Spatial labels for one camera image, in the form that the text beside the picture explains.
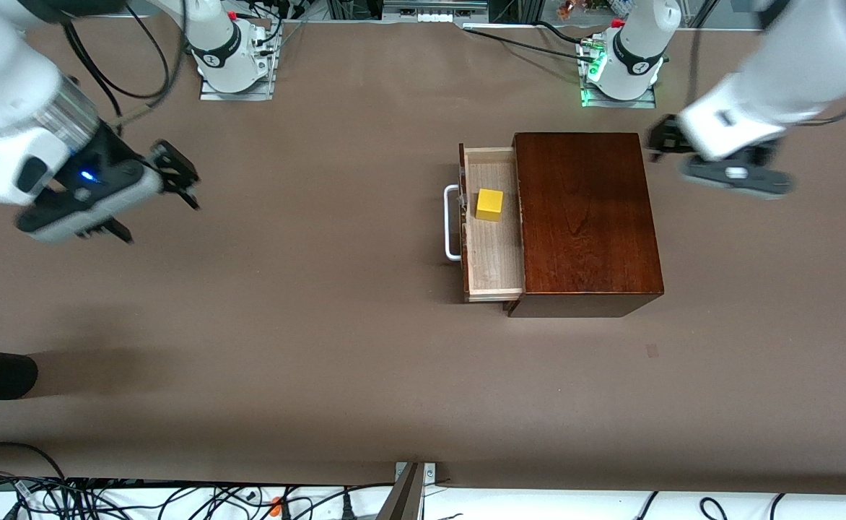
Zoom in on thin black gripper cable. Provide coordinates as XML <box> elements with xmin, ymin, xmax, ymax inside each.
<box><xmin>62</xmin><ymin>20</ymin><xmax>122</xmax><ymax>134</ymax></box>

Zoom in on long black table cable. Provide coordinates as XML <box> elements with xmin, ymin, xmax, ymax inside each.
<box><xmin>463</xmin><ymin>26</ymin><xmax>598</xmax><ymax>66</ymax></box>

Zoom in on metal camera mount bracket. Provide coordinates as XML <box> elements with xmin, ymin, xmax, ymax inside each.
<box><xmin>376</xmin><ymin>461</ymin><xmax>438</xmax><ymax>520</ymax></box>

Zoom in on wooden drawer with white handle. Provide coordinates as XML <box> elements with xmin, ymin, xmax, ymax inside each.
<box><xmin>443</xmin><ymin>142</ymin><xmax>526</xmax><ymax>303</ymax></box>

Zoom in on silver metal rail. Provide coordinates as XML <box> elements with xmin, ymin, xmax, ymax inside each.
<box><xmin>383</xmin><ymin>0</ymin><xmax>489</xmax><ymax>14</ymax></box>

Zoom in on tangled black cables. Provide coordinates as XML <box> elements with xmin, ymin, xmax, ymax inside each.
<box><xmin>0</xmin><ymin>442</ymin><xmax>395</xmax><ymax>520</ymax></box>

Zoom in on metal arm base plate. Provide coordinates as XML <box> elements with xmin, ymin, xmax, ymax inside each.
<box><xmin>580</xmin><ymin>43</ymin><xmax>657</xmax><ymax>109</ymax></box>
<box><xmin>199</xmin><ymin>29</ymin><xmax>277</xmax><ymax>102</ymax></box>

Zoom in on short black table cable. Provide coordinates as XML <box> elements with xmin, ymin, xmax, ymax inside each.
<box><xmin>535</xmin><ymin>20</ymin><xmax>584</xmax><ymax>44</ymax></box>

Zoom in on dark brown wooden cabinet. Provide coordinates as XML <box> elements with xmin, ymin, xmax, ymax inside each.
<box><xmin>502</xmin><ymin>132</ymin><xmax>666</xmax><ymax>319</ymax></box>

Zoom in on yellow cube block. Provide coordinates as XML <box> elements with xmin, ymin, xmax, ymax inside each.
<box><xmin>475</xmin><ymin>188</ymin><xmax>505</xmax><ymax>222</ymax></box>

